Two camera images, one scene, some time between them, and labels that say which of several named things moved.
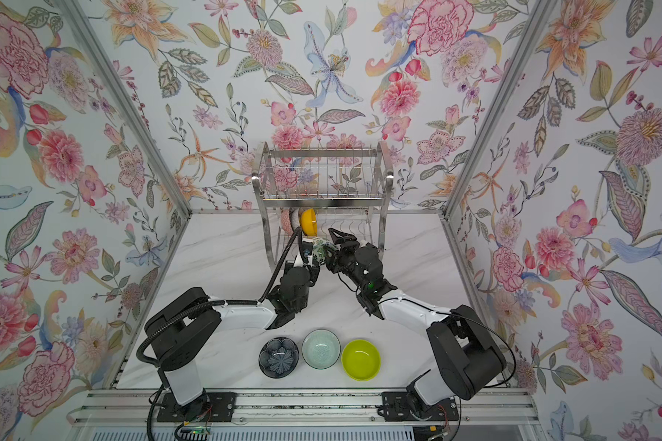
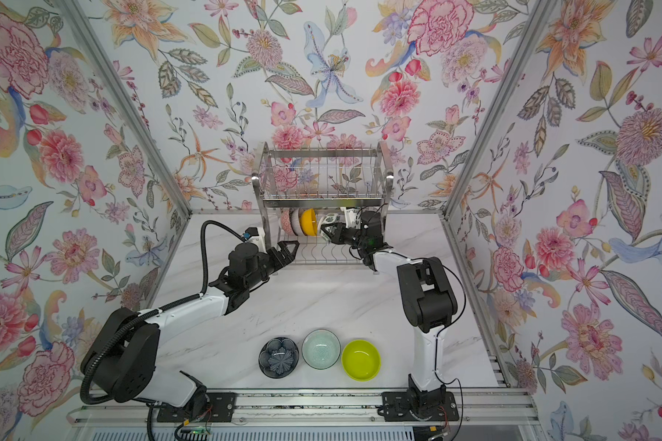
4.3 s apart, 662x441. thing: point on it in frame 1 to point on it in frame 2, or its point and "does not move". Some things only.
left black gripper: (315, 272) to (284, 254)
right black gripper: (341, 258) to (337, 238)
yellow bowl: (308, 221) does not move
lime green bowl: (361, 359) does not move
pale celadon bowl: (321, 349) does not move
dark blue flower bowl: (279, 357) does not move
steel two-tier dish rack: (318, 189) does not move
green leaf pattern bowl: (319, 251) to (327, 219)
